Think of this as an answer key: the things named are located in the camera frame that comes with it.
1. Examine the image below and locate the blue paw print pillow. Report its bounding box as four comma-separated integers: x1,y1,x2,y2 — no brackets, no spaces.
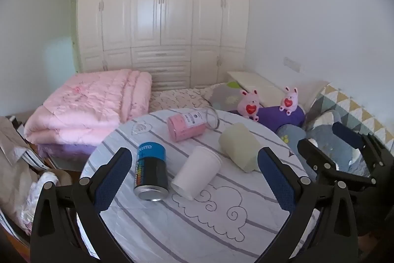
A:
276,124,309,145

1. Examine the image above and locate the purple folded blanket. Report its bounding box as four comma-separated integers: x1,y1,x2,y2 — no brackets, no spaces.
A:
36,142,100,159

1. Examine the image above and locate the pale green cup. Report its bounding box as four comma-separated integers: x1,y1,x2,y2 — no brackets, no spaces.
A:
218,123,262,173

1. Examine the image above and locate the grey cushion with green leaf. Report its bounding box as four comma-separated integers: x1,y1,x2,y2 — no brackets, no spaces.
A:
209,81,266,112

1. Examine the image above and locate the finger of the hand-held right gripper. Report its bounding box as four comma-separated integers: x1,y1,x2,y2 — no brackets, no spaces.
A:
297,138,339,182
332,122,391,173

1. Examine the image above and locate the wall socket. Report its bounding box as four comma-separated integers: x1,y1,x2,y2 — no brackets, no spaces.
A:
283,56,303,73

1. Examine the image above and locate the purple pillow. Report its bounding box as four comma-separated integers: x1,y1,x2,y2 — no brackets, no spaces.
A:
228,105,306,128

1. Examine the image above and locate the white paper cup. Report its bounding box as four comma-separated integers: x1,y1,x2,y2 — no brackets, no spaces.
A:
171,146,223,200

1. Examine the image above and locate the pink cup with clear lid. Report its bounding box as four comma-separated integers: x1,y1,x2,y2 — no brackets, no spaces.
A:
167,108,220,143

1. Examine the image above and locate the black spray can blue cap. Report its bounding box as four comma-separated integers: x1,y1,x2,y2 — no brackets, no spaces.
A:
133,142,169,201

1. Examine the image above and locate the pink plush bunny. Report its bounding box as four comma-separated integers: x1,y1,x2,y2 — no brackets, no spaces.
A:
236,89,261,122
279,86,300,116

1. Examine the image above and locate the patterned bed sheet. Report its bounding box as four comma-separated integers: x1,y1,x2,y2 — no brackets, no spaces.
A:
149,83,236,114

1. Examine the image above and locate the beige cloth pile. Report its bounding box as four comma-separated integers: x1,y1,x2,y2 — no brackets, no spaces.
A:
0,116,47,222

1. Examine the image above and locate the white bedside cabinet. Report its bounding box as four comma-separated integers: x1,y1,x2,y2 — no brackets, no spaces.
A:
227,70,287,107

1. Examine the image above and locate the geometric patterned headboard cushion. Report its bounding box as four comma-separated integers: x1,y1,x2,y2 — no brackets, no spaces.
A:
303,83,394,159

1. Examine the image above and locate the folded pink quilt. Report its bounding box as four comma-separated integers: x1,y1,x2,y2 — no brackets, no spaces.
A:
24,69,153,147

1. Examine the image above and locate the white wardrobe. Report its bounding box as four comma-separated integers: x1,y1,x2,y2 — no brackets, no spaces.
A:
75,0,250,91

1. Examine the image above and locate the striped white tablecloth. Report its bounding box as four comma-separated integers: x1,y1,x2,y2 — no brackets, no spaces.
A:
79,109,321,263

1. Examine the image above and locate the white plastic bag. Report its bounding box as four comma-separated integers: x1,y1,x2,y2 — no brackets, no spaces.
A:
17,172,60,234

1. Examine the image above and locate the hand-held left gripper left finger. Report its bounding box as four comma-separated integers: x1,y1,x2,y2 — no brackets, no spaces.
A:
29,147,133,263

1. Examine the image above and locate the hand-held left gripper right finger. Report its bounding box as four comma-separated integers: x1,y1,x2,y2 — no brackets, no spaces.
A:
257,146,359,263

